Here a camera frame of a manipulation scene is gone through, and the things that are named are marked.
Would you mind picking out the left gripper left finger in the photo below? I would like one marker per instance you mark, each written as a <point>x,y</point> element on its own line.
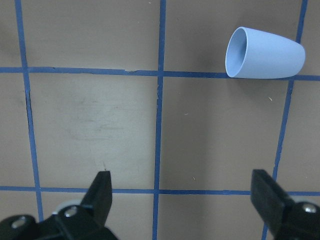
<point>83,221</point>

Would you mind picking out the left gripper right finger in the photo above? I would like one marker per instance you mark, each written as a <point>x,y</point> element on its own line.
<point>287,217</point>

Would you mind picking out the light blue plastic cup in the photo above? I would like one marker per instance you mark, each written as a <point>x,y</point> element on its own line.
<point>256,54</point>

